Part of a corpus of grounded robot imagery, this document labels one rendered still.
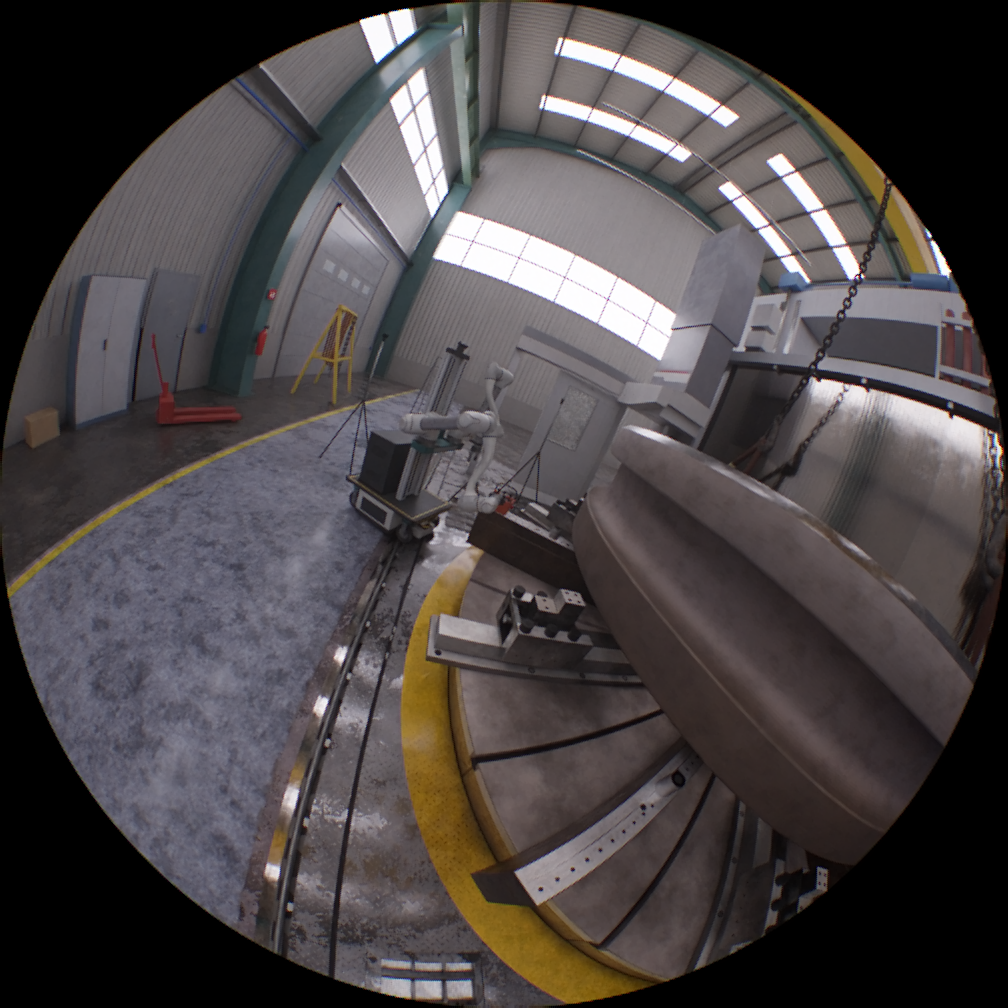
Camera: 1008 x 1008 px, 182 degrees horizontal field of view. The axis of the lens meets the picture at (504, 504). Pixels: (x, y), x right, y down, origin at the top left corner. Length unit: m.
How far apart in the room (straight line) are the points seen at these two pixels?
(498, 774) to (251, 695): 1.25
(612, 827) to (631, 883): 0.57
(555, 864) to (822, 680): 1.04
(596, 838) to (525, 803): 0.45
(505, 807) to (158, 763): 1.56
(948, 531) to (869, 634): 3.14
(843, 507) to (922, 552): 1.24
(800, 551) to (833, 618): 0.25
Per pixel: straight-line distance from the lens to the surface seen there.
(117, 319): 5.61
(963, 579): 4.19
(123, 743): 2.00
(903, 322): 7.44
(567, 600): 1.64
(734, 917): 1.95
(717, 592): 1.41
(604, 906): 1.66
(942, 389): 4.78
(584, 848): 1.17
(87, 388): 5.57
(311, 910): 1.68
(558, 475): 5.72
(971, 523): 4.32
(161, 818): 1.85
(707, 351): 5.21
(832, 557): 1.18
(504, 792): 1.51
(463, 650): 1.73
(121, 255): 6.15
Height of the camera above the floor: 1.65
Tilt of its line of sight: 20 degrees down
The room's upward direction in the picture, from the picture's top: 24 degrees clockwise
